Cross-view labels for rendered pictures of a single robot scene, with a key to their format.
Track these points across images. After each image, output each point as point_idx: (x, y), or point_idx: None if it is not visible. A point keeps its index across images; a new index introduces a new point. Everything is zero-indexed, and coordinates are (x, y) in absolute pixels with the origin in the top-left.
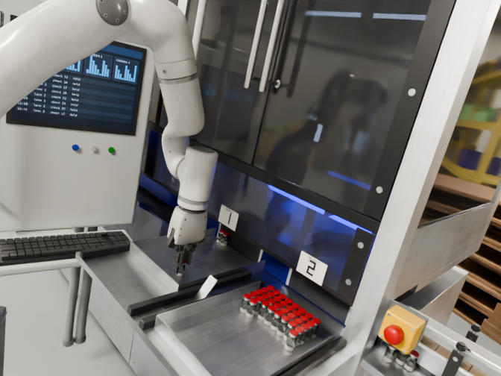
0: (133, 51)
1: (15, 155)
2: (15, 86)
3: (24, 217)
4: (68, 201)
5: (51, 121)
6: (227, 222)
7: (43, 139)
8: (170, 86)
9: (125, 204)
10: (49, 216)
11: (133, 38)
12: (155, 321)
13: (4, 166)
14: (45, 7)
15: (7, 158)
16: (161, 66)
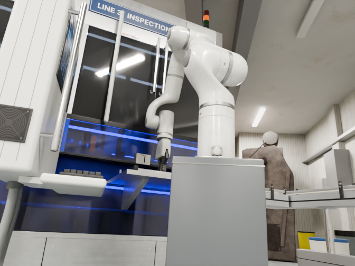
0: (76, 58)
1: (51, 102)
2: None
3: (40, 161)
4: (49, 154)
5: (62, 84)
6: (142, 162)
7: (57, 95)
8: (181, 79)
9: (55, 166)
10: (44, 165)
11: (181, 56)
12: None
13: (48, 108)
14: (211, 39)
15: (49, 102)
16: (181, 70)
